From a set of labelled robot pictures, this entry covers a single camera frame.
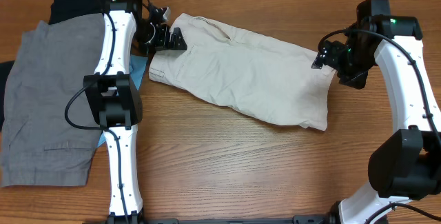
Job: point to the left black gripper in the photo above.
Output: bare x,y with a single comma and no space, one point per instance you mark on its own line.
165,43

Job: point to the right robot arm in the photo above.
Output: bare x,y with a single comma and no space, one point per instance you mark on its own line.
406,167

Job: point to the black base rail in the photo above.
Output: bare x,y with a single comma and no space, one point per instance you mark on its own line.
297,219

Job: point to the beige shorts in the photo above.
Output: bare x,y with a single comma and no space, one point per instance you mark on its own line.
256,75

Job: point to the grey shorts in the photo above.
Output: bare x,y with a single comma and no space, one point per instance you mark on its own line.
38,146

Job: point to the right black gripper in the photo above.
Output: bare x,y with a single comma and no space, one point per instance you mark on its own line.
331,58

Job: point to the light blue garment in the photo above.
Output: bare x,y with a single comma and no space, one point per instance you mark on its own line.
138,70

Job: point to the black garment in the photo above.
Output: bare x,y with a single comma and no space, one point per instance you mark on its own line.
76,0

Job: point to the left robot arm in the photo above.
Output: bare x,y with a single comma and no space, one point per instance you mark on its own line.
114,100

